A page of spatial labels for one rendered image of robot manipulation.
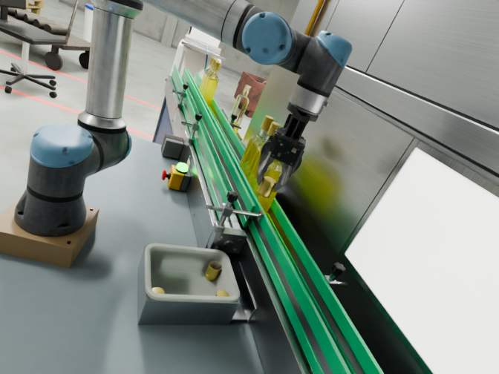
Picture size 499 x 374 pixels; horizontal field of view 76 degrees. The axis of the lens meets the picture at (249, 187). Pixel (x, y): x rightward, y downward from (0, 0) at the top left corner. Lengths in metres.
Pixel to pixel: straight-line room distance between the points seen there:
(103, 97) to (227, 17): 0.40
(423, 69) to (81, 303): 0.93
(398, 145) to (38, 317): 0.84
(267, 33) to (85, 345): 0.66
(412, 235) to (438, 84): 0.34
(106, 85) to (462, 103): 0.78
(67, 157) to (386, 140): 0.72
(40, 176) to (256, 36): 0.54
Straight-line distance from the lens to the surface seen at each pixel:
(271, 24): 0.55
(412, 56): 0.92
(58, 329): 0.79
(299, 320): 0.74
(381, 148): 0.84
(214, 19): 0.59
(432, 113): 0.79
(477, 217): 0.68
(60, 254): 0.87
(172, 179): 1.24
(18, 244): 0.89
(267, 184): 0.78
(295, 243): 0.88
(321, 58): 0.68
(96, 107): 0.87
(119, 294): 0.85
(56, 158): 0.78
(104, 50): 0.85
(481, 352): 0.68
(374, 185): 0.82
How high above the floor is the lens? 1.39
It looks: 25 degrees down
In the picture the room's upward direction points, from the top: 24 degrees clockwise
